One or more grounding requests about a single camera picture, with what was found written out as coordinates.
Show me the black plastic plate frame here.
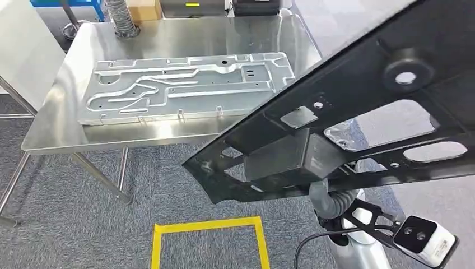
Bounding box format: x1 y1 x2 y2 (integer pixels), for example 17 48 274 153
181 0 475 205

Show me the black pole with base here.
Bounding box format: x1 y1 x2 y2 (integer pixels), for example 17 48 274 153
59 0 91 41

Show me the black box with yellow label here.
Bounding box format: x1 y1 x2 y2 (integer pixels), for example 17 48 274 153
159 0 228 19

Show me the ribbed grey hose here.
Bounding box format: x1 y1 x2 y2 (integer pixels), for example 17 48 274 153
105 0 141 39

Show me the stamped metal panel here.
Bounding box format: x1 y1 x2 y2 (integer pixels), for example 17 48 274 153
78 52 297 127

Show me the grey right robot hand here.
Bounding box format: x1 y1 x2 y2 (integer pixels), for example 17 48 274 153
324 124 359 152

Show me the steel table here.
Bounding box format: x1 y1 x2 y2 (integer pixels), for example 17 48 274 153
0 8 324 229

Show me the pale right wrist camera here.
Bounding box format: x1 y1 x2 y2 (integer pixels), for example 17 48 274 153
392 215 460 269

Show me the blue frame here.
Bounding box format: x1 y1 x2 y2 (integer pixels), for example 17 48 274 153
29 0 106 22

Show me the cardboard box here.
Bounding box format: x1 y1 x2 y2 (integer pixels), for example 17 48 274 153
126 0 163 22

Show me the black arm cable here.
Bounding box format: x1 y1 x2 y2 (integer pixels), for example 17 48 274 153
294 225 395 269

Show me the yellow floor tape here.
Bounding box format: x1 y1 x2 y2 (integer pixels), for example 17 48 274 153
150 216 271 269

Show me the plain black box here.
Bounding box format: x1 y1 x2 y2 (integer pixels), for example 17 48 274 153
231 0 281 17

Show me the white panel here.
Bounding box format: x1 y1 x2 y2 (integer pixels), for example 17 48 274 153
0 0 67 112

